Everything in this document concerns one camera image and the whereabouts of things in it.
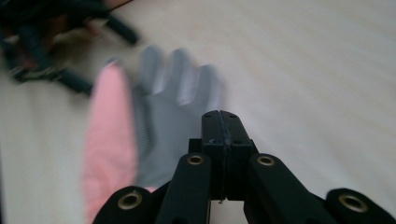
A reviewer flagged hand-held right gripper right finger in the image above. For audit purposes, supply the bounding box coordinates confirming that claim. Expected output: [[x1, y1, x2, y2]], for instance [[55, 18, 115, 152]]
[[222, 110, 260, 202]]

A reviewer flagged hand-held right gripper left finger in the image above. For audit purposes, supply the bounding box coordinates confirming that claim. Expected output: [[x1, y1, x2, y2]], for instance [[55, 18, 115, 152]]
[[188, 109, 226, 202]]

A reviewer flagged pink glove with grey palm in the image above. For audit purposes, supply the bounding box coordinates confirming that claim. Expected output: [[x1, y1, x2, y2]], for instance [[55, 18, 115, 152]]
[[81, 44, 224, 224]]

